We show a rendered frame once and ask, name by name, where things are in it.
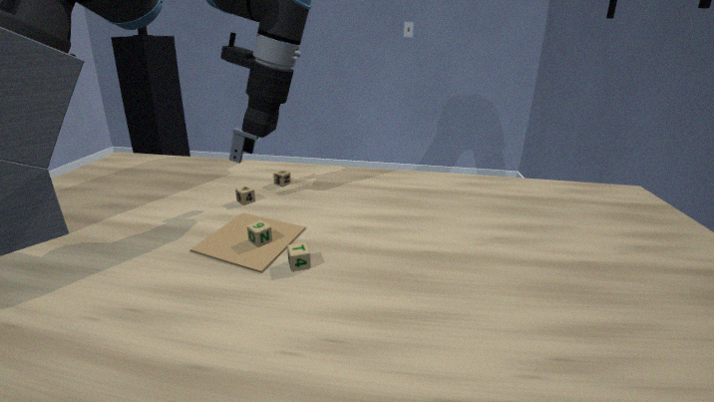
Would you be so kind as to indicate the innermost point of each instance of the beige block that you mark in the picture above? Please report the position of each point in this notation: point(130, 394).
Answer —
point(259, 233)
point(245, 195)
point(298, 256)
point(282, 178)

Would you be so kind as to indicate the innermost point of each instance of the tan flat mat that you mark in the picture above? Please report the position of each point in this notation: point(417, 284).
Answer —
point(230, 243)

